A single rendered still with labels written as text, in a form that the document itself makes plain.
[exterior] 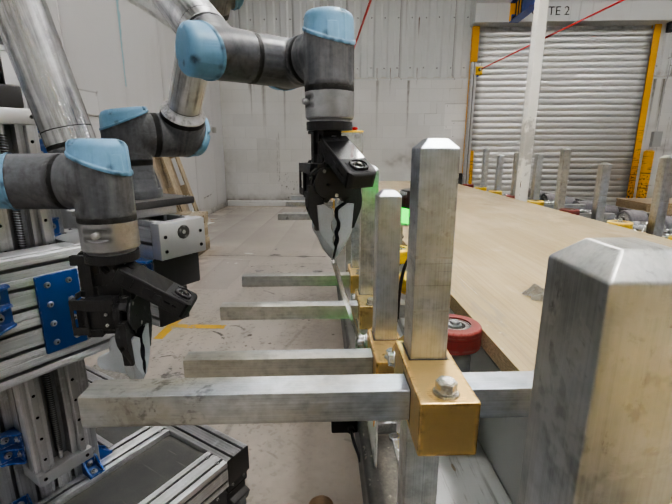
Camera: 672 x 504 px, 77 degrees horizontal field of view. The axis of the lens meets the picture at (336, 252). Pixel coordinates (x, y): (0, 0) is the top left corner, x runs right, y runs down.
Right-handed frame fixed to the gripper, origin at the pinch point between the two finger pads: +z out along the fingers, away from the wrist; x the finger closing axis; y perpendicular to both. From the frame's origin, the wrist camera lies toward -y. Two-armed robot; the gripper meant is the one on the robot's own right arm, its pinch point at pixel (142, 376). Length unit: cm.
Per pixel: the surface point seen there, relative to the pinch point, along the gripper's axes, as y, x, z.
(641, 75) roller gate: -620, -748, -163
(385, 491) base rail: -36.3, 10.4, 12.6
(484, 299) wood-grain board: -57, -12, -7
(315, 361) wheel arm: -26.6, 1.5, -2.9
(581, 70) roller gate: -511, -757, -172
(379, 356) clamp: -36.1, 3.2, -4.4
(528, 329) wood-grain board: -59, 1, -7
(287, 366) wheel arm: -22.4, 1.5, -2.1
